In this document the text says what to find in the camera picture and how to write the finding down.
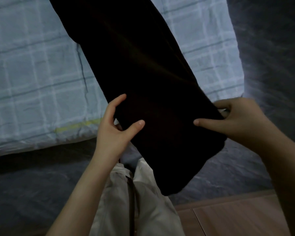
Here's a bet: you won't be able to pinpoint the person's right hand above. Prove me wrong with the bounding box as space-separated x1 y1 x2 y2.
193 97 269 148

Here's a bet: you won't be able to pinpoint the person's left hand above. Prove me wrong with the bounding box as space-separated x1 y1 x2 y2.
93 93 146 167

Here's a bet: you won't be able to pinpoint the dark brown trousers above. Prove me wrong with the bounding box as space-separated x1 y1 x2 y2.
48 0 228 196

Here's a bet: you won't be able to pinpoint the bed with blue plaid sheet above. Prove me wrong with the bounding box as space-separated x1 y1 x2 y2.
0 0 245 158

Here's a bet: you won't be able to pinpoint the person's left forearm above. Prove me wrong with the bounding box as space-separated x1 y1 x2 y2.
45 154 118 236

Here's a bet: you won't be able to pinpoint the person's right forearm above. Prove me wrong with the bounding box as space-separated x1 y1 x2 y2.
248 125 295 236

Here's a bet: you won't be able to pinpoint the person's grey trousers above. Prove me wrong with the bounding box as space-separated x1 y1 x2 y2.
88 157 186 236

